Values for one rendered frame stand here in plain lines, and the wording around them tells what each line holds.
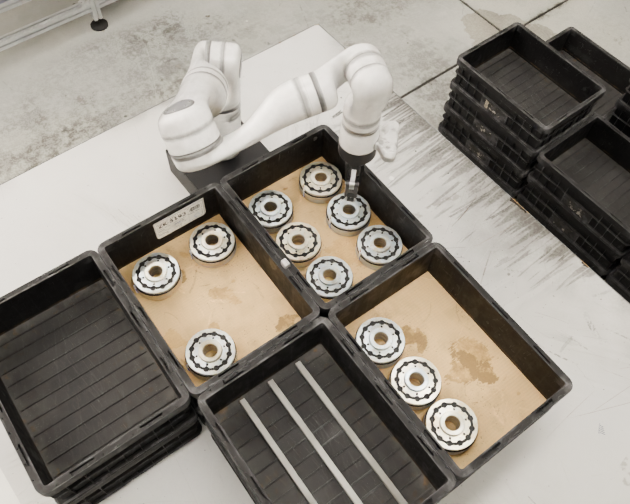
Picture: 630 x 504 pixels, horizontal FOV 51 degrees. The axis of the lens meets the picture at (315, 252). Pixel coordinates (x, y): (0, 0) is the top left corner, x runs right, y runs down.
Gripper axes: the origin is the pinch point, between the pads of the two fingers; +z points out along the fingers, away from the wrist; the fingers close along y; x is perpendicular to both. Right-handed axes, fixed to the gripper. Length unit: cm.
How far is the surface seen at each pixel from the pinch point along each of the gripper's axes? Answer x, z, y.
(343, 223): -0.9, 14.3, 0.6
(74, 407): -48, 17, 51
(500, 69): 44, 51, -97
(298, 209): -12.0, 17.3, -3.4
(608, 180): 83, 62, -63
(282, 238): -13.9, 14.4, 6.9
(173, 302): -34.4, 17.2, 25.2
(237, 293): -21.4, 17.3, 20.7
